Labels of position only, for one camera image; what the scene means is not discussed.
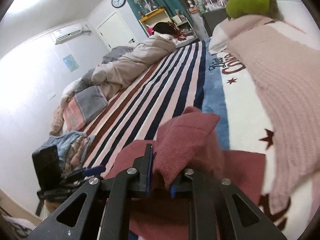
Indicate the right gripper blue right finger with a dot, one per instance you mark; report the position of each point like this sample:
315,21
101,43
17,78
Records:
218,209

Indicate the pile of folded clothes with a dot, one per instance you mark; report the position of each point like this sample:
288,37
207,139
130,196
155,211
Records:
72,149

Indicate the green plush toy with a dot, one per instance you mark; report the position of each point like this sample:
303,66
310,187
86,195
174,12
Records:
239,8

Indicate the round wall clock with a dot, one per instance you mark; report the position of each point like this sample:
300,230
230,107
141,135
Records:
118,3

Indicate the yellow white shelf cabinet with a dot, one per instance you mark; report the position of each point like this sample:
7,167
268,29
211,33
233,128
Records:
151,19

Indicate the black white plush toy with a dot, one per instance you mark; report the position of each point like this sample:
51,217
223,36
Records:
168,28

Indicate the white wall air conditioner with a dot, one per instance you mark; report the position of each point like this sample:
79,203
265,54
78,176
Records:
69,32

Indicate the white door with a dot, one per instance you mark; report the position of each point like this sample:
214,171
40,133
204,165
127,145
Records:
115,32

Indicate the dark tall bookshelf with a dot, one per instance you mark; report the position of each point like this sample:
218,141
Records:
213,12

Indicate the white bed headboard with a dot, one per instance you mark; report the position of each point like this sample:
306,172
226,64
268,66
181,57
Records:
297,23

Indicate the maroon red pants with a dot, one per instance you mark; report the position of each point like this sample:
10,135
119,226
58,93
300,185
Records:
188,140

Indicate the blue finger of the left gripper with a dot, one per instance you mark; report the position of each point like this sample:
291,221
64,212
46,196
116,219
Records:
94,171

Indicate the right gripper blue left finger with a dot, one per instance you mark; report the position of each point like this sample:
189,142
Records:
100,209

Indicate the glass display case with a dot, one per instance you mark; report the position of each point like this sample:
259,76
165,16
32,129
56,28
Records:
146,7

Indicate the small blue wall poster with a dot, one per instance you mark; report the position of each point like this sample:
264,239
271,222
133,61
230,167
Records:
70,63

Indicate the beige grey rolled duvet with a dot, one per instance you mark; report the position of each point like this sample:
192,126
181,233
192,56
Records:
85,98

